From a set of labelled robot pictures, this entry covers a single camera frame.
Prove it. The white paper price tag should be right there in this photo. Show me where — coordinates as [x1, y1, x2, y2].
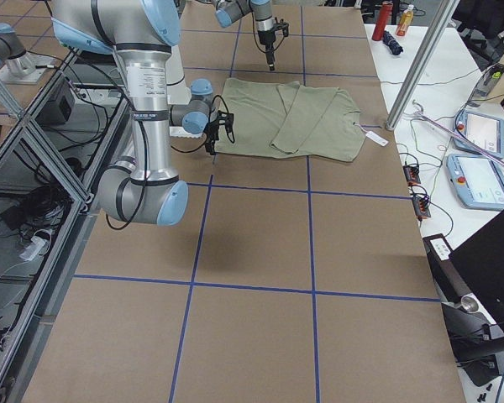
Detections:
[365, 131, 389, 147]

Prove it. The black laptop computer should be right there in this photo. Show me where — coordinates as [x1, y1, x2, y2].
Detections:
[450, 210, 504, 332]

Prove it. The orange black circuit board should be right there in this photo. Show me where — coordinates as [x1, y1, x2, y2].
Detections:
[403, 165, 421, 186]

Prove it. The upper blue teach pendant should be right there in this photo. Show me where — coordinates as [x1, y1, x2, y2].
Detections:
[454, 109, 504, 159]

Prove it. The red cylindrical bottle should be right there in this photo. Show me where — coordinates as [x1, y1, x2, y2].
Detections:
[371, 1, 393, 41]

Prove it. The blue teach pendant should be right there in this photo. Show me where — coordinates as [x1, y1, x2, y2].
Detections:
[454, 109, 504, 159]
[446, 154, 504, 211]

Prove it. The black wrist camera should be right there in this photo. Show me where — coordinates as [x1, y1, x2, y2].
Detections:
[217, 110, 234, 133]
[273, 18, 289, 38]

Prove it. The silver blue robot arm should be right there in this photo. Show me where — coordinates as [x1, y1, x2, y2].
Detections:
[211, 0, 276, 71]
[52, 1, 213, 226]

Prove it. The orange drink bottle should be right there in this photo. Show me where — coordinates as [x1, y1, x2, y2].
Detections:
[396, 4, 414, 37]

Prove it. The black monitor stand base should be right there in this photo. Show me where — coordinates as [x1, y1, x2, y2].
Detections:
[442, 304, 504, 386]

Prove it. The aluminium frame post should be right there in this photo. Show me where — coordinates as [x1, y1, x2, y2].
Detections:
[386, 0, 459, 131]

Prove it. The white camera mast with base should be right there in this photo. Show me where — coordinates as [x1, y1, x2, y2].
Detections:
[165, 45, 212, 138]

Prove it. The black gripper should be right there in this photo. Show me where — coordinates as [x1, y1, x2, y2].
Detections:
[204, 121, 219, 155]
[258, 29, 276, 71]

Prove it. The folded dark blue umbrella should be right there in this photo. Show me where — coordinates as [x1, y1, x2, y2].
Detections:
[382, 30, 403, 56]

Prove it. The olive green long-sleeve shirt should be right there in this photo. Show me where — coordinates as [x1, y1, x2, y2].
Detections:
[215, 78, 365, 162]

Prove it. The lower blue teach pendant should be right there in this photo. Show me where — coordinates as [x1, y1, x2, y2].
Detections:
[446, 154, 504, 211]

